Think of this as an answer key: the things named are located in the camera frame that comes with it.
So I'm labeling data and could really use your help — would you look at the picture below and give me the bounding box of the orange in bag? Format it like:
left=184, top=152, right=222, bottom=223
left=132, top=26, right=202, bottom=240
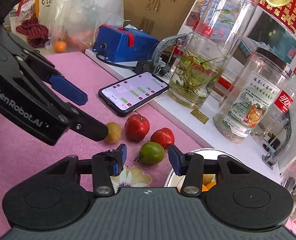
left=54, top=41, right=67, bottom=53

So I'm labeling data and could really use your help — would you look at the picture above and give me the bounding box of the gold foil card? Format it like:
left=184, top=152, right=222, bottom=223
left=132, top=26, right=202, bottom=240
left=190, top=109, right=209, bottom=124

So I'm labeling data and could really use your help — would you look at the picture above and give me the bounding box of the blue power supply box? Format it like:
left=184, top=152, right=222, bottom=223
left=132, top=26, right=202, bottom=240
left=93, top=24, right=159, bottom=63

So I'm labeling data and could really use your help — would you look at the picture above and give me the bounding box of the tall glass plant vase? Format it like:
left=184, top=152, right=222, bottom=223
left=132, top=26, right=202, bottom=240
left=169, top=0, right=258, bottom=109

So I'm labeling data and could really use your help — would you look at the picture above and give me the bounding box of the red apple left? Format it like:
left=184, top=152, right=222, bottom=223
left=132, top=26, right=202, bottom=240
left=125, top=114, right=150, bottom=142

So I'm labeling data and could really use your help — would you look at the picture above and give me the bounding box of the clear jar with label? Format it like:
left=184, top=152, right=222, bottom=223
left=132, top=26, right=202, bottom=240
left=213, top=47, right=292, bottom=143

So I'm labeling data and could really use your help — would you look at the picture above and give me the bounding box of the grey bracket right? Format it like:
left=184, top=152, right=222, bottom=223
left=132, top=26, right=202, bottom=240
left=262, top=110, right=293, bottom=170

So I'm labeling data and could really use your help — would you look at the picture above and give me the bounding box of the grey bracket left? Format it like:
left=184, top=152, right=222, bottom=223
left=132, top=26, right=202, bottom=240
left=134, top=32, right=191, bottom=77

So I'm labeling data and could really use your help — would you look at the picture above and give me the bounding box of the cola bottle red cap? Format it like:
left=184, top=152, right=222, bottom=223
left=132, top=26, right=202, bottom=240
left=250, top=67, right=296, bottom=141

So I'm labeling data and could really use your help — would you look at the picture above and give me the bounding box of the black power cable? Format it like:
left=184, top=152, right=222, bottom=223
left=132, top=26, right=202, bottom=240
left=95, top=45, right=144, bottom=73

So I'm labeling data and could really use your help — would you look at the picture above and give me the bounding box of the grey bracket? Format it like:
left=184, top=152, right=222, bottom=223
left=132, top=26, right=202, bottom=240
left=262, top=110, right=293, bottom=170
left=134, top=32, right=191, bottom=77

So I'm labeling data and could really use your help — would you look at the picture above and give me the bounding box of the white oval plate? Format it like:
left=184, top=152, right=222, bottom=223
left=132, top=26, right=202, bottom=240
left=165, top=145, right=240, bottom=194

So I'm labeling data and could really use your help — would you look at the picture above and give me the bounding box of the red apple right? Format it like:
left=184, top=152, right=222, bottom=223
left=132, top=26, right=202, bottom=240
left=150, top=127, right=175, bottom=150

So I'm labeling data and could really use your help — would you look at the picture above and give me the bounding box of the small green lime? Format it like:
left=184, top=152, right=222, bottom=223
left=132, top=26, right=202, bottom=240
left=134, top=142, right=165, bottom=165

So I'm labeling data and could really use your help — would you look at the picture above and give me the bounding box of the red apple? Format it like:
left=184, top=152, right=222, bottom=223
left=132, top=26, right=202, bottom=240
left=150, top=127, right=175, bottom=150
left=125, top=114, right=150, bottom=142

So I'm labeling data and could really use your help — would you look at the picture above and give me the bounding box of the clear plastic bag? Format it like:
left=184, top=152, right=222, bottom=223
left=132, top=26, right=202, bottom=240
left=38, top=0, right=125, bottom=52

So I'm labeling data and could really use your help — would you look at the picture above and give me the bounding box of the poster on wall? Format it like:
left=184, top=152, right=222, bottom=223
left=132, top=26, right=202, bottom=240
left=178, top=0, right=296, bottom=66

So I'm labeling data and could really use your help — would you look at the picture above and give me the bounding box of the pink foam table mat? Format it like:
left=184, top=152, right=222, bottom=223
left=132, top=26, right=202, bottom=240
left=0, top=51, right=204, bottom=240

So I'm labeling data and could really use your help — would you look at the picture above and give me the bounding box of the black smartphone lit screen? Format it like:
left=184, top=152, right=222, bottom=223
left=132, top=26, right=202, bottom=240
left=98, top=72, right=169, bottom=117

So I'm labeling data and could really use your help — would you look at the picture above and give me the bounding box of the red knitted cloth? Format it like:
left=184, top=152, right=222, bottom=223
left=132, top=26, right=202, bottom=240
left=16, top=14, right=49, bottom=48

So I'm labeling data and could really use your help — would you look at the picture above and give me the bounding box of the clear bottle red cap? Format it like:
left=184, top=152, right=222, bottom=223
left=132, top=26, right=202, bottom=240
left=179, top=21, right=220, bottom=67

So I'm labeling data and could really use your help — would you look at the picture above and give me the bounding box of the cardboard box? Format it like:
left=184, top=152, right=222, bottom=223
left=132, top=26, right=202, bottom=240
left=124, top=0, right=196, bottom=40

